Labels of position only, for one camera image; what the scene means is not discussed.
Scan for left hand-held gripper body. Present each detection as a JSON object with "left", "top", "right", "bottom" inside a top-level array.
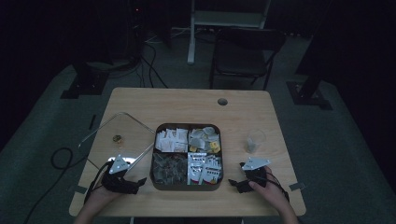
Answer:
[{"left": 101, "top": 154, "right": 139, "bottom": 195}]

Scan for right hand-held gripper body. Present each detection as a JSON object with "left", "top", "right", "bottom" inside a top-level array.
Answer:
[{"left": 238, "top": 156, "right": 272, "bottom": 193}]

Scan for grey tea bag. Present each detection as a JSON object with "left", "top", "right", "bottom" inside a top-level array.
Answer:
[{"left": 246, "top": 137, "right": 258, "bottom": 154}]

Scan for clear glass cup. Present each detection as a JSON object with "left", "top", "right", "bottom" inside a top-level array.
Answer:
[{"left": 245, "top": 128, "right": 267, "bottom": 154}]

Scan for clear lid with gold knob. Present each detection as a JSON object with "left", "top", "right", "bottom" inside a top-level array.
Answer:
[{"left": 78, "top": 111, "right": 157, "bottom": 173}]

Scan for dark compartment tea box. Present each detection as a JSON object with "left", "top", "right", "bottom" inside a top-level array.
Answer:
[{"left": 149, "top": 122, "right": 224, "bottom": 192}]

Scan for pile of yellow-tagged tea bags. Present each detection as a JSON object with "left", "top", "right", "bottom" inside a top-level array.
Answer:
[{"left": 188, "top": 125, "right": 221, "bottom": 154}]

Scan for person's right hand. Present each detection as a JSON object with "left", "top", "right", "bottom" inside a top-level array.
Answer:
[{"left": 247, "top": 165, "right": 287, "bottom": 209}]

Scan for person's left hand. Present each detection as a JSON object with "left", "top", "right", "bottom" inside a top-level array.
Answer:
[{"left": 84, "top": 184, "right": 120, "bottom": 209}]

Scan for pile of clear dark sachets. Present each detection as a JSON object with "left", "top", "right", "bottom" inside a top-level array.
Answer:
[{"left": 151, "top": 152, "right": 189, "bottom": 185}]

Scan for pile of white red packets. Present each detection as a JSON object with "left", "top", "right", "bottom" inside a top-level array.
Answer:
[{"left": 187, "top": 151, "right": 223, "bottom": 186}]

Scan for pile of white sachets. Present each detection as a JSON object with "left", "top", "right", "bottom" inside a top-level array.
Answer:
[{"left": 154, "top": 127, "right": 190, "bottom": 154}]

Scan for black stand base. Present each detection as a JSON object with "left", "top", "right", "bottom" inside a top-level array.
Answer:
[
  {"left": 286, "top": 73, "right": 333, "bottom": 111},
  {"left": 59, "top": 62, "right": 110, "bottom": 100}
]

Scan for black folding chair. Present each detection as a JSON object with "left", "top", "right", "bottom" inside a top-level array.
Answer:
[{"left": 208, "top": 27, "right": 288, "bottom": 91}]

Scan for dark computer tower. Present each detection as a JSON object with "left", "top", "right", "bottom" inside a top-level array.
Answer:
[{"left": 125, "top": 0, "right": 148, "bottom": 62}]

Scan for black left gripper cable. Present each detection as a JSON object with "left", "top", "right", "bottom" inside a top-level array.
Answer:
[{"left": 83, "top": 160, "right": 115, "bottom": 204}]

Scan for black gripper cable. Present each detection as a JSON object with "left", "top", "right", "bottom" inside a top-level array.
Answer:
[
  {"left": 83, "top": 160, "right": 115, "bottom": 204},
  {"left": 253, "top": 172, "right": 291, "bottom": 203}
]

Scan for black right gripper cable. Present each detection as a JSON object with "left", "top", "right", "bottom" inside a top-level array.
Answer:
[{"left": 253, "top": 172, "right": 291, "bottom": 203}]

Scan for black floor cable loop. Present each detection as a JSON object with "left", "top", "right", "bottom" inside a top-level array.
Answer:
[{"left": 22, "top": 147, "right": 90, "bottom": 224}]

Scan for black floor cables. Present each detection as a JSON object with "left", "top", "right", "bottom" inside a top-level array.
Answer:
[{"left": 138, "top": 41, "right": 170, "bottom": 90}]

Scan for white metal desk frame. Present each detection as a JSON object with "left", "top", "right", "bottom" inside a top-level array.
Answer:
[{"left": 186, "top": 0, "right": 273, "bottom": 65}]

